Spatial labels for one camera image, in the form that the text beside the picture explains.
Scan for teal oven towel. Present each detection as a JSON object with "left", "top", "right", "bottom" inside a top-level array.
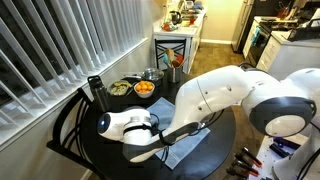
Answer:
[{"left": 251, "top": 26, "right": 261, "bottom": 46}]

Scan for white bowl of oranges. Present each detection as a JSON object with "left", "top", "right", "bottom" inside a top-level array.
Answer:
[{"left": 133, "top": 80, "right": 156, "bottom": 99}]

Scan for steel pot with lid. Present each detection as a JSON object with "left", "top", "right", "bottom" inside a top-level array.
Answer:
[{"left": 123, "top": 67, "right": 165, "bottom": 88}]

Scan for steel utensil holder cup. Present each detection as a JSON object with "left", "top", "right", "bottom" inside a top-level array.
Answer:
[{"left": 166, "top": 65, "right": 182, "bottom": 84}]

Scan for teal spatula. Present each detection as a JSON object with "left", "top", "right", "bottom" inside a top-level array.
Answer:
[{"left": 162, "top": 53, "right": 172, "bottom": 69}]

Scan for wooden spoon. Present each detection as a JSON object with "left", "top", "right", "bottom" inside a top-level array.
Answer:
[{"left": 165, "top": 48, "right": 176, "bottom": 68}]

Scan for red spatula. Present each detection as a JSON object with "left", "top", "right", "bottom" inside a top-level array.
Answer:
[{"left": 175, "top": 54, "right": 185, "bottom": 68}]

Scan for glass bowl with bananas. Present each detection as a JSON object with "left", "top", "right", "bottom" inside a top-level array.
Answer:
[{"left": 108, "top": 80, "right": 133, "bottom": 97}]

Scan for black metal chair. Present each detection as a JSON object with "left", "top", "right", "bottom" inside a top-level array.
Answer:
[
  {"left": 154, "top": 38, "right": 188, "bottom": 71},
  {"left": 45, "top": 87, "right": 108, "bottom": 180}
]

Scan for steel bottle black lid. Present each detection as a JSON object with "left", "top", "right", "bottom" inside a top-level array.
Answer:
[{"left": 87, "top": 75, "right": 113, "bottom": 113}]

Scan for white sideboard counter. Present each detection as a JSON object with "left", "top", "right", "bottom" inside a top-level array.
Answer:
[{"left": 152, "top": 9, "right": 208, "bottom": 75}]

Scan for red bowl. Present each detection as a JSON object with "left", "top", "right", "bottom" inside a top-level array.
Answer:
[{"left": 161, "top": 20, "right": 179, "bottom": 33}]

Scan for black kettle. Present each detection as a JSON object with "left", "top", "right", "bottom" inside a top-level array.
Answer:
[{"left": 169, "top": 9, "right": 183, "bottom": 25}]

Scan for white vertical window blinds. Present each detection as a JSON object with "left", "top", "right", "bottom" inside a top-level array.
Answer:
[{"left": 0, "top": 0, "right": 148, "bottom": 134}]

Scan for beige fridge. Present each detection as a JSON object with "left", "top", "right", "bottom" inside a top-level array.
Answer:
[{"left": 232, "top": 0, "right": 256, "bottom": 54}]

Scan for black oven stove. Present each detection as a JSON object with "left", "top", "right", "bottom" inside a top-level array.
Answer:
[{"left": 248, "top": 18, "right": 298, "bottom": 68}]

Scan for light wooden base board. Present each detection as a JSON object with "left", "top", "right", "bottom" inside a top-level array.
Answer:
[{"left": 248, "top": 134, "right": 301, "bottom": 180}]

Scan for white kitchen island cabinet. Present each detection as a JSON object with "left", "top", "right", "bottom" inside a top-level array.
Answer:
[{"left": 256, "top": 31, "right": 320, "bottom": 81}]

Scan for black bar clamp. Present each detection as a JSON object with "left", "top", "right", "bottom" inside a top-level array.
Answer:
[
  {"left": 268, "top": 143, "right": 292, "bottom": 159},
  {"left": 273, "top": 136, "right": 301, "bottom": 150}
]

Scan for black clamp orange handle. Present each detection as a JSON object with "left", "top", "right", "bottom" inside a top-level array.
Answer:
[
  {"left": 226, "top": 167, "right": 250, "bottom": 179},
  {"left": 232, "top": 159, "right": 260, "bottom": 176},
  {"left": 234, "top": 152, "right": 255, "bottom": 166},
  {"left": 240, "top": 146, "right": 263, "bottom": 168}
]

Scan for black base cable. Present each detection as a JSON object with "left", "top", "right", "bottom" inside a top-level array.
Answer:
[{"left": 296, "top": 123, "right": 320, "bottom": 180}]

